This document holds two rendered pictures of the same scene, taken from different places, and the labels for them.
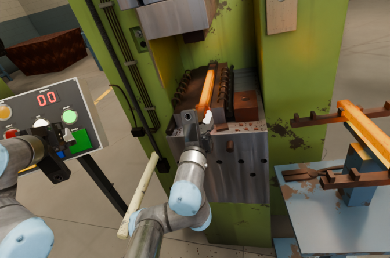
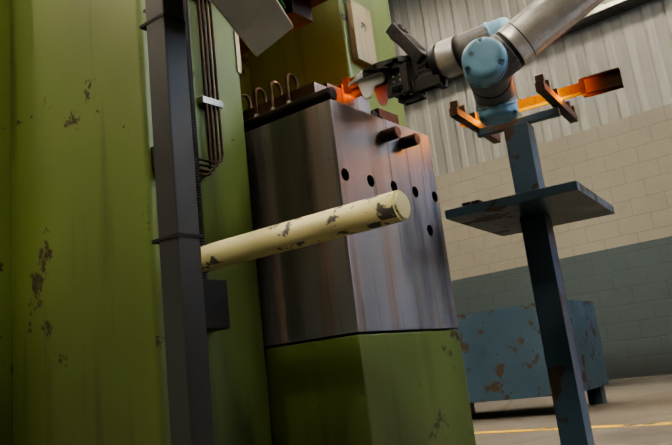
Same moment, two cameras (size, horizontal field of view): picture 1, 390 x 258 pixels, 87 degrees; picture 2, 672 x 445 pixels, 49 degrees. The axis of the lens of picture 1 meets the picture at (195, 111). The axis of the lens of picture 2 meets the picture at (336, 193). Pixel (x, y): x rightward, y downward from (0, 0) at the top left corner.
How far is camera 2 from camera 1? 1.75 m
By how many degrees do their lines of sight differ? 84
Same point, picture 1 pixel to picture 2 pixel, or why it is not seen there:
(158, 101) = (225, 97)
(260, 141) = (426, 152)
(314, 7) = (380, 56)
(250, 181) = (430, 249)
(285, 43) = not seen: hidden behind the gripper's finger
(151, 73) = (226, 36)
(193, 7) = not seen: outside the picture
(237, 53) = not seen: hidden behind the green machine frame
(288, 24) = (371, 56)
